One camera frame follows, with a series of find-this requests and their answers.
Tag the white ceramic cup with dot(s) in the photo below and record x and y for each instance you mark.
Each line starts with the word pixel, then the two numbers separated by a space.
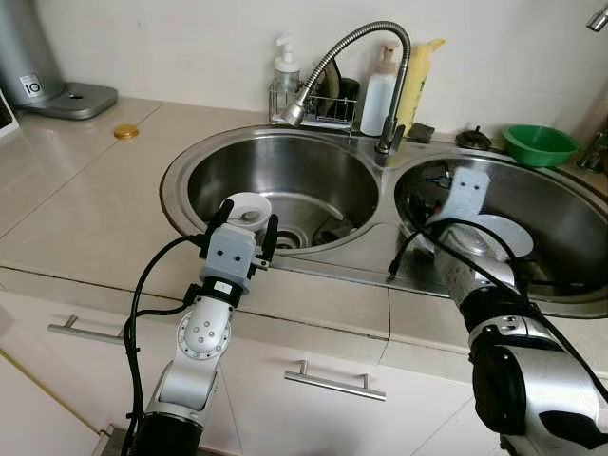
pixel 249 204

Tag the white floral plate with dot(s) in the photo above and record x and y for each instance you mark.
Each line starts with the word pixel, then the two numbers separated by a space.
pixel 508 236

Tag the chrome gooseneck faucet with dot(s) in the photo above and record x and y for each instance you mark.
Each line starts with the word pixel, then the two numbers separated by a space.
pixel 597 17

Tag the white plastic bottle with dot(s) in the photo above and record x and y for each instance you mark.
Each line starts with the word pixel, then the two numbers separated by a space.
pixel 378 100

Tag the clear soap pump bottle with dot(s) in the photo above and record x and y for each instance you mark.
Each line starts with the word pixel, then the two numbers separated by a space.
pixel 285 76

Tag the stainless steel double sink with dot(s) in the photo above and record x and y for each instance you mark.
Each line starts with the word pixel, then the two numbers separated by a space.
pixel 313 180

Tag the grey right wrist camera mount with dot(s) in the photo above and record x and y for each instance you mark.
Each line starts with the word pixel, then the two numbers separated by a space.
pixel 467 195

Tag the white base cabinet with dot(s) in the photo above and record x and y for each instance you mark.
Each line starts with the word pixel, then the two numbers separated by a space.
pixel 313 418

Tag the gold jar lid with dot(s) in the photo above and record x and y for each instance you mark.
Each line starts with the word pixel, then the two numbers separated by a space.
pixel 126 132

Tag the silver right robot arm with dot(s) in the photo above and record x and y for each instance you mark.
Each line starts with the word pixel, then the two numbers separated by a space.
pixel 532 380

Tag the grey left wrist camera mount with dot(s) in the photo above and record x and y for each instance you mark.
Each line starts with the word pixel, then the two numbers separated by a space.
pixel 233 252

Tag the yellow detergent bottle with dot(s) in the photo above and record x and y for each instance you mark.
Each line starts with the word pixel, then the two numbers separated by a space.
pixel 423 85

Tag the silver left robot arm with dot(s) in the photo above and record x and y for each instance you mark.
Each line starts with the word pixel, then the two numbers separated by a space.
pixel 204 332

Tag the small black sponge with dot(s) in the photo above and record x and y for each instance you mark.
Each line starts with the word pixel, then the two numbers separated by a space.
pixel 422 132

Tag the black sink stopper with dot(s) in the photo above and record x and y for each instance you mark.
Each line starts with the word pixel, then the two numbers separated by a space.
pixel 473 140

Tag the green plastic bowl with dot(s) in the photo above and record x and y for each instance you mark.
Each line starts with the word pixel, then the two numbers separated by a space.
pixel 540 147

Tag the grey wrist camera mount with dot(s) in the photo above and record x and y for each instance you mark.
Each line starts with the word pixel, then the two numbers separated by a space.
pixel 467 195
pixel 233 252

